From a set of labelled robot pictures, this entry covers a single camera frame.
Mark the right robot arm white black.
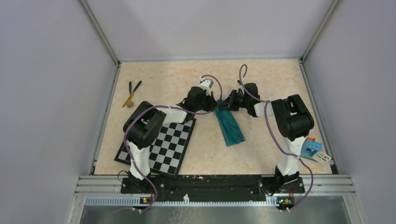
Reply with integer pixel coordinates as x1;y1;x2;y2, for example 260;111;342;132
220;83;314;192

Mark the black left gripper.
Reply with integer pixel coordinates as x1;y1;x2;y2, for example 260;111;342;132
194;90;219;112

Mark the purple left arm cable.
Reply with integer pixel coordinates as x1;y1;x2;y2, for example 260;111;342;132
123;74;223;214

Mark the blue toy brick structure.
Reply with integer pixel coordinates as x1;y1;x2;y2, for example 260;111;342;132
300;139;324;160

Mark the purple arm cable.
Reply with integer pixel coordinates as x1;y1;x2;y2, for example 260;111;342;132
239;64;314;212
123;74;223;214

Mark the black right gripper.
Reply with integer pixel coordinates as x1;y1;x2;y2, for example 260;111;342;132
218;90;249;112

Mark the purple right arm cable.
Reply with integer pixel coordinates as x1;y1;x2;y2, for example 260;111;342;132
239;64;314;212

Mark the aluminium front rail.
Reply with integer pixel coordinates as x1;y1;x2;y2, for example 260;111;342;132
67;175;367;224

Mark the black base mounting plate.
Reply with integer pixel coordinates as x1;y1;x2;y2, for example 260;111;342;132
120;175;306;195

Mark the teal cloth napkin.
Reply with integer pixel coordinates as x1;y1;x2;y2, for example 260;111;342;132
214;106;246;147

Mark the black white checkerboard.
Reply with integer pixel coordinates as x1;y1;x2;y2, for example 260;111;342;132
114;119;197;179

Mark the green handled gold spoon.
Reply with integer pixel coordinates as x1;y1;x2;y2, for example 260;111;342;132
126;80;142;108

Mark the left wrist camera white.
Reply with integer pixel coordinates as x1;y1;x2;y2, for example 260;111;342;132
199;77;214;96

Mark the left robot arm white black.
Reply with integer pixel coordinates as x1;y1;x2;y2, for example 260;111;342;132
123;86;218;193

